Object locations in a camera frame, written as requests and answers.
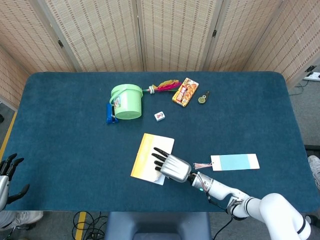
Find green plastic bucket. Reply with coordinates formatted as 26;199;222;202
110;83;144;120

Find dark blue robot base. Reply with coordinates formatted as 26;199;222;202
104;211;213;240

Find white power strip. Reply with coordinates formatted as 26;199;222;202
303;71;320;81

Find yellow curry box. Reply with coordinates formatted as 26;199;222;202
171;77;200;108

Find black floor cables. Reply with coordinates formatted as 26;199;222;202
71;211;109;240

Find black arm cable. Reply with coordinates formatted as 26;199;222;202
206;194;235;240

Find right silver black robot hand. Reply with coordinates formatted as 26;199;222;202
151;146;193;183

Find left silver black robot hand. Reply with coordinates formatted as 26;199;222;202
0;153;30;211

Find woven folding screen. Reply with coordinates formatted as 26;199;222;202
0;0;320;111

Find dark blue table cloth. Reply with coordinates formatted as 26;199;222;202
0;71;320;213

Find yellow cover lined notebook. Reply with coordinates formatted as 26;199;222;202
130;133;175;186

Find blue white bookmark pink tassel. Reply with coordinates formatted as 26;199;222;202
192;153;260;172

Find colourful feather shuttlecock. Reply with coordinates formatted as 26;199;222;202
142;78;183;95

